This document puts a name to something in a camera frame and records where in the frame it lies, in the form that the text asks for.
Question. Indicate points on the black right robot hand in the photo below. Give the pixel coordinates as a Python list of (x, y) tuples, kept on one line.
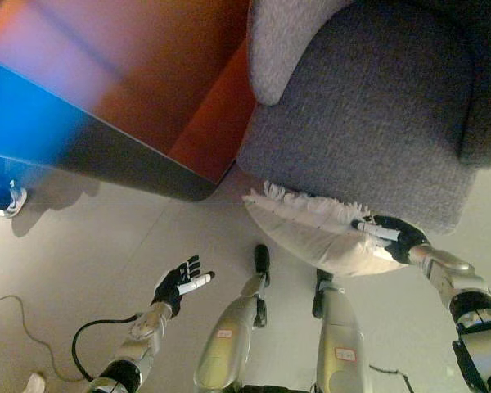
[(405, 239)]

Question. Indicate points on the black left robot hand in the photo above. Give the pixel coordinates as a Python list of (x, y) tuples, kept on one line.
[(169, 288)]

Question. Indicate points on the white fringed pillow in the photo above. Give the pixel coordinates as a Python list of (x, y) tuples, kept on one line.
[(311, 245)]

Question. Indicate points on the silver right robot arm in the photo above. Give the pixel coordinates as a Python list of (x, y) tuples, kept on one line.
[(470, 303)]

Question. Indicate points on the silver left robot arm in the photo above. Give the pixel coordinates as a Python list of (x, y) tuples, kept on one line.
[(139, 340)]

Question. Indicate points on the silver left robot leg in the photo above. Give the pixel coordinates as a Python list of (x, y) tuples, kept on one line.
[(225, 340)]

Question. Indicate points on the silver robot leg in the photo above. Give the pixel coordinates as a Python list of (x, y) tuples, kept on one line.
[(225, 340), (343, 348)]

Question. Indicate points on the black right robot foot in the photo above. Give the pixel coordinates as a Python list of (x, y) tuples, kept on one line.
[(322, 280)]

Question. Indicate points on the black robot foot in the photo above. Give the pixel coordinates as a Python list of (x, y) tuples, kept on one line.
[(322, 280), (262, 258)]

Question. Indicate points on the black left robot foot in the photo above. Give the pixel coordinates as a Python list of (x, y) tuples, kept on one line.
[(262, 258)]

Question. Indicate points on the silver right robot leg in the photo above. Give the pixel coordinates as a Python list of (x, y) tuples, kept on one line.
[(343, 348)]

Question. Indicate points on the grey fabric armchair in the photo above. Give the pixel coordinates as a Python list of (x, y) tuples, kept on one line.
[(352, 123)]

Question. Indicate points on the plain white shoe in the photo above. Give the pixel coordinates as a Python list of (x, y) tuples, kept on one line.
[(35, 382)]

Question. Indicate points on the white sneaker with stripes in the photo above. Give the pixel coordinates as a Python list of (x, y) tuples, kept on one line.
[(15, 202)]

